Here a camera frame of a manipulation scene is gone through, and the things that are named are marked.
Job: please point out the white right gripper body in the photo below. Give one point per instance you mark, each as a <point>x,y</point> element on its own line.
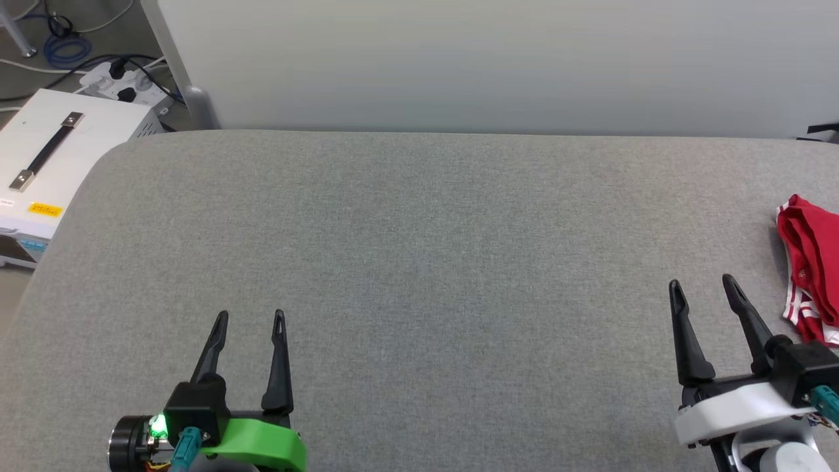
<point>734,410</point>

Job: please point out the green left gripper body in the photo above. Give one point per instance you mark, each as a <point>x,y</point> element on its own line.
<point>269,442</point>

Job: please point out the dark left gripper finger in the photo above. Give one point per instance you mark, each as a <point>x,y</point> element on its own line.
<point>280,373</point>
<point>213,354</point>

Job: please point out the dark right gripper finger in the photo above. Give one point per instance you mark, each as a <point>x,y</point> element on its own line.
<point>689,354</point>
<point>750,328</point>

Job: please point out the red and white shirt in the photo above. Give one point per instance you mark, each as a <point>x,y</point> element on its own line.
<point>813,262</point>

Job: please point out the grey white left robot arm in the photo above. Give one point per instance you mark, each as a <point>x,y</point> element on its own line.
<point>128,442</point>

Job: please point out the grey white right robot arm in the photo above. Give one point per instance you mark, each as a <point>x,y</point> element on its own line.
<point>786,452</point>

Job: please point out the yellow box label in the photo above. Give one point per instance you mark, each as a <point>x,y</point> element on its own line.
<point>44,209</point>

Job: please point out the grey partition foot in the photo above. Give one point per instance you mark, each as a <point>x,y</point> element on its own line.
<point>200,108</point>

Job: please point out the white metal equipment box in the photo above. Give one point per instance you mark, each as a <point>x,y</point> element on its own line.
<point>98,124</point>

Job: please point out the white power strip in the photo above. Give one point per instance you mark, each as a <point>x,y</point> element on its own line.
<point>108,82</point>

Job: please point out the white partition panel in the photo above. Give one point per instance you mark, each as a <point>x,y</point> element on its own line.
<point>498,65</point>

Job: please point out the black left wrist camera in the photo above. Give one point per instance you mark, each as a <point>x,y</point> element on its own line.
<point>196,406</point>

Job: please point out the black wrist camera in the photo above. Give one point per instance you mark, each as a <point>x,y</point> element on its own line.
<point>196,406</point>
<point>806,364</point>

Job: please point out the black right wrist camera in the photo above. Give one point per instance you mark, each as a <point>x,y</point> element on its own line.
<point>806,364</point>

